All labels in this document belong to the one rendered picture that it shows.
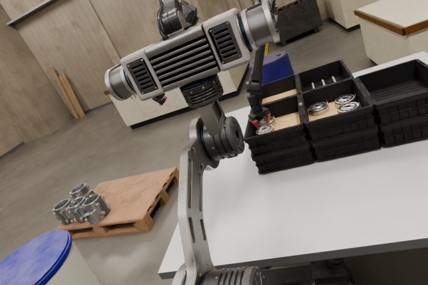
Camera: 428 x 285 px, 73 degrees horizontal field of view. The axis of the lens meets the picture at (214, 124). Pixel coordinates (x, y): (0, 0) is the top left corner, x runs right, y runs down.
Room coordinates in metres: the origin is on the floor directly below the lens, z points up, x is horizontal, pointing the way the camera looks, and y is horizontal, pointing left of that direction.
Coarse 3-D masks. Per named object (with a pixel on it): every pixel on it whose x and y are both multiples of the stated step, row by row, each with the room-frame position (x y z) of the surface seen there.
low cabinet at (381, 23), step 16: (384, 0) 3.74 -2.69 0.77; (400, 0) 3.37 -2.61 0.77; (416, 0) 3.05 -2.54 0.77; (368, 16) 3.30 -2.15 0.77; (384, 16) 3.00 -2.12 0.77; (400, 16) 2.74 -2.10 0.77; (416, 16) 2.53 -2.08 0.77; (368, 32) 3.60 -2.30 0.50; (384, 32) 2.97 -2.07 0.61; (400, 32) 2.41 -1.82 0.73; (416, 32) 2.34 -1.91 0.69; (368, 48) 3.78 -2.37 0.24; (384, 48) 3.07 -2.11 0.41; (400, 48) 2.59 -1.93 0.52; (416, 48) 2.35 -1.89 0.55
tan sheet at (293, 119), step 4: (296, 112) 1.57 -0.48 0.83; (280, 116) 1.61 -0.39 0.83; (284, 116) 1.58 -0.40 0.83; (288, 116) 1.56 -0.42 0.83; (292, 116) 1.54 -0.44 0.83; (296, 116) 1.51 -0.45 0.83; (276, 120) 1.58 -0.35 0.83; (280, 120) 1.56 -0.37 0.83; (284, 120) 1.54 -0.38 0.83; (288, 120) 1.51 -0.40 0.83; (292, 120) 1.49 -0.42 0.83; (296, 120) 1.47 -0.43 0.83; (276, 124) 1.53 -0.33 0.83; (280, 124) 1.51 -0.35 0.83; (284, 124) 1.49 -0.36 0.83; (288, 124) 1.47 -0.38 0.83; (292, 124) 1.45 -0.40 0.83; (296, 124) 1.43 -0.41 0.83; (276, 128) 1.49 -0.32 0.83; (280, 128) 1.46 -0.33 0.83
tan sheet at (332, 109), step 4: (356, 100) 1.40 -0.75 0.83; (328, 104) 1.49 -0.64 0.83; (332, 104) 1.46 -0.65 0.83; (332, 108) 1.42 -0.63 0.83; (336, 108) 1.40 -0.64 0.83; (308, 112) 1.50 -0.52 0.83; (328, 112) 1.40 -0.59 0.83; (332, 112) 1.38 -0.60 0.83; (336, 112) 1.36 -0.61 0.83; (308, 116) 1.45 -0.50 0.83; (312, 116) 1.43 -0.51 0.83; (316, 116) 1.41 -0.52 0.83; (320, 116) 1.39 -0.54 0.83; (324, 116) 1.37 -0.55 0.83; (312, 120) 1.39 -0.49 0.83
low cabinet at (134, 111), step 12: (228, 72) 5.02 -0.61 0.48; (240, 72) 5.76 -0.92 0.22; (228, 84) 5.05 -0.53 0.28; (240, 84) 5.47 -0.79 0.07; (132, 96) 5.78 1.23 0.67; (168, 96) 5.51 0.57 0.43; (180, 96) 5.42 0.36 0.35; (228, 96) 5.15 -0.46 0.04; (120, 108) 5.94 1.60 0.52; (132, 108) 5.84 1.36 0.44; (144, 108) 5.74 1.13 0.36; (156, 108) 5.65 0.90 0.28; (168, 108) 5.56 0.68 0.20; (180, 108) 5.47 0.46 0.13; (192, 108) 5.45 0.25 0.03; (132, 120) 5.89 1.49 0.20; (144, 120) 5.80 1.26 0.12; (156, 120) 5.77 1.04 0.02
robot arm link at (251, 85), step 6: (276, 6) 1.39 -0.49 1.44; (276, 12) 1.39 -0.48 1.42; (264, 48) 1.41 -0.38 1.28; (258, 54) 1.42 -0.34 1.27; (258, 60) 1.42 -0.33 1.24; (258, 66) 1.42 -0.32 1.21; (252, 72) 1.44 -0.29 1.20; (258, 72) 1.42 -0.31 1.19; (252, 78) 1.43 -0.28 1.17; (258, 78) 1.43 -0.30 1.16; (252, 84) 1.44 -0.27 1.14; (258, 84) 1.43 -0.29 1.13; (252, 90) 1.45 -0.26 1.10; (258, 90) 1.43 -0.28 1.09
